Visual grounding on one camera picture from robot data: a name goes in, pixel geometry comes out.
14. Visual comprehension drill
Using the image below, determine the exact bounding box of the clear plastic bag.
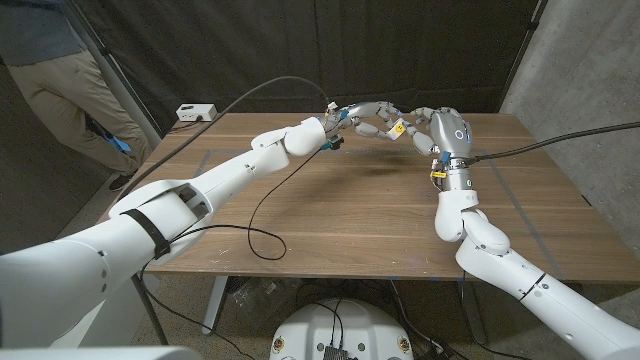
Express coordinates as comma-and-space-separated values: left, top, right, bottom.
227, 277, 301, 326

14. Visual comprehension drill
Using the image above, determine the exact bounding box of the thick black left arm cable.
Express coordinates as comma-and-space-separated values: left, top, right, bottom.
115, 75, 332, 346

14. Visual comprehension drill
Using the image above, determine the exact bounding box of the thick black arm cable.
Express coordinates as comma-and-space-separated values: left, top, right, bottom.
464, 121, 640, 165
115, 75, 332, 346

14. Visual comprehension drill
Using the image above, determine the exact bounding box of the blue floor object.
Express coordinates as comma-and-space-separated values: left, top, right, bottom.
107, 135, 135, 156

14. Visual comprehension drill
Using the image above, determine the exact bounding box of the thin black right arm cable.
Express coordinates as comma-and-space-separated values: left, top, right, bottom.
459, 272, 531, 360

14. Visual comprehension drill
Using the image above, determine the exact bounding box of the black backdrop curtain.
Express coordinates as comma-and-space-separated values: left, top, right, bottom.
64, 0, 549, 136

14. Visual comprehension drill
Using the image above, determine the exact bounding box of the person in khaki trousers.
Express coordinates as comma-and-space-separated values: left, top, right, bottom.
0, 0, 154, 192

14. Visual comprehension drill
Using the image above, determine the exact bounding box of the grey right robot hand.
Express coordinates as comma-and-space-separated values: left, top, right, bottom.
403, 106, 474, 193

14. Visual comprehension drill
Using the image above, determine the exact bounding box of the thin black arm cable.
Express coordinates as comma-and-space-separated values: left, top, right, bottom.
459, 272, 531, 360
139, 144, 334, 360

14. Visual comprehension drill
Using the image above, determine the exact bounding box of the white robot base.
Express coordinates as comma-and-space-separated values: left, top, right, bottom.
268, 298, 415, 360

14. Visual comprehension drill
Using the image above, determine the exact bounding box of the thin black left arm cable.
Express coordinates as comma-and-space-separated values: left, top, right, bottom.
139, 144, 334, 360

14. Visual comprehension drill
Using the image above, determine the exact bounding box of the black power cord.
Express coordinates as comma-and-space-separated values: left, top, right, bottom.
167, 115, 205, 134

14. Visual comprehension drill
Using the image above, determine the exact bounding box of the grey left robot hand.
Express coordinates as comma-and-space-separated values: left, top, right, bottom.
324, 101, 407, 142

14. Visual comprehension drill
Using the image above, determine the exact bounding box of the grey table leg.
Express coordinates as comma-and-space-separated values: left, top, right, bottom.
455, 280, 489, 345

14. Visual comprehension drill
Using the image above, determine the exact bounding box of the black backdrop stand pole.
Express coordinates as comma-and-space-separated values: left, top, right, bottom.
498, 0, 547, 114
66, 0, 165, 139

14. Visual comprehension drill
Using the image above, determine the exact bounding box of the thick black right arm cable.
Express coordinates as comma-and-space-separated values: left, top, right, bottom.
464, 121, 640, 165

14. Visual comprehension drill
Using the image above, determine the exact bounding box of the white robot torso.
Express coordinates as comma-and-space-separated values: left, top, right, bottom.
0, 346, 204, 360

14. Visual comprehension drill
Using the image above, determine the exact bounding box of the white table leg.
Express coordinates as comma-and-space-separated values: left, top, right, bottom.
202, 276, 231, 335

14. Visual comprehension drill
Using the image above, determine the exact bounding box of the black floor cable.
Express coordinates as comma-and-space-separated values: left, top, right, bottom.
388, 279, 444, 354

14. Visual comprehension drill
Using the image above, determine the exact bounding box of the white power strip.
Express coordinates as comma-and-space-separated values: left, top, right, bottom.
175, 103, 218, 123

